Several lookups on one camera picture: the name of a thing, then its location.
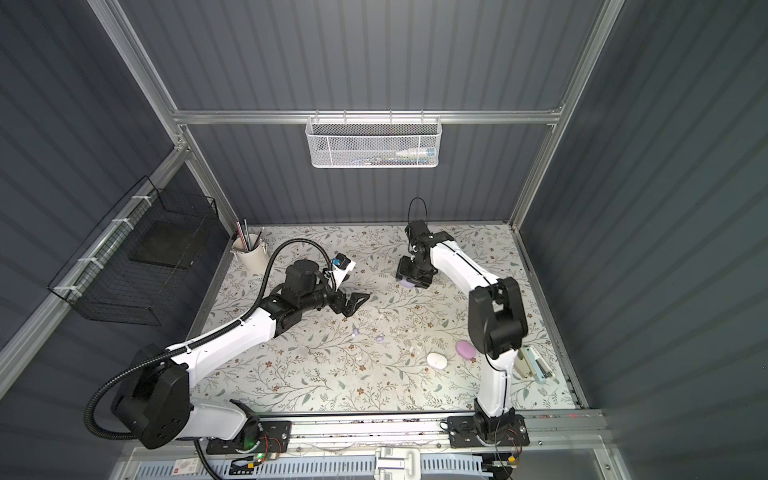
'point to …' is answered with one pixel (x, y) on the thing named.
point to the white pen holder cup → (250, 252)
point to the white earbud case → (436, 361)
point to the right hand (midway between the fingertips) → (407, 279)
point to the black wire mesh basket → (131, 269)
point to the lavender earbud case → (407, 284)
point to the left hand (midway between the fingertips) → (361, 289)
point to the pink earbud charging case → (466, 349)
